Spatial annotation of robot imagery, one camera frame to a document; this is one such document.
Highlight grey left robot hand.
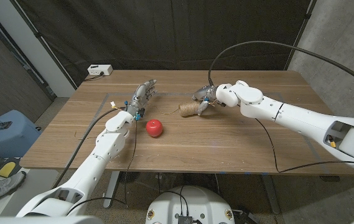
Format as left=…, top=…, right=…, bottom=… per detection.
left=126, top=79, right=158, bottom=118

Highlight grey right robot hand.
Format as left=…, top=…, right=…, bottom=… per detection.
left=191, top=85, right=220, bottom=116

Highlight brown twine spool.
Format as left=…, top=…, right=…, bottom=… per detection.
left=151, top=101, right=201, bottom=118

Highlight red apple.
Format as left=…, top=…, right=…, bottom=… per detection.
left=146, top=119, right=164, bottom=138

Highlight white power strip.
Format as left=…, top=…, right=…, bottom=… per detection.
left=87, top=64, right=114, bottom=77

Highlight black backdrop curtain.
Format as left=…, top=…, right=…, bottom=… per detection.
left=14, top=0, right=313, bottom=86

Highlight grey table leg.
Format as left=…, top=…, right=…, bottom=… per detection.
left=260, top=174, right=281, bottom=215
left=103, top=170, right=121, bottom=208

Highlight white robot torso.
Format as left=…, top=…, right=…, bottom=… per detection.
left=145, top=185, right=236, bottom=224

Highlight black backdrop stand pole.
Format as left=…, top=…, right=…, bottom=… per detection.
left=8, top=0, right=78, bottom=90
left=284, top=0, right=317, bottom=71

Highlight blue storage bin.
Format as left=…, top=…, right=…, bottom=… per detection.
left=0, top=109, right=42, bottom=159

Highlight black power strip cable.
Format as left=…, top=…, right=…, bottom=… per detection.
left=83, top=72, right=105, bottom=82

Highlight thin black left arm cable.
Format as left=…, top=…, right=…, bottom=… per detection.
left=67, top=119, right=139, bottom=215

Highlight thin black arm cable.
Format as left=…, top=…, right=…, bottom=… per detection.
left=67, top=119, right=139, bottom=215
left=255, top=118, right=354, bottom=174

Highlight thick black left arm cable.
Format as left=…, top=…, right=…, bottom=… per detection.
left=52, top=107, right=127, bottom=189

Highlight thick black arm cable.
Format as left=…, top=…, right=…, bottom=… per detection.
left=207, top=40, right=354, bottom=93
left=52, top=107, right=127, bottom=189

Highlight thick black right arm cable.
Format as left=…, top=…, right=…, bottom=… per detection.
left=207, top=40, right=354, bottom=93

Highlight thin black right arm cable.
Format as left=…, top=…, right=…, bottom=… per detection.
left=255, top=118, right=354, bottom=174

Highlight black torso cable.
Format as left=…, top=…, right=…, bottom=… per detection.
left=159, top=185, right=190, bottom=217

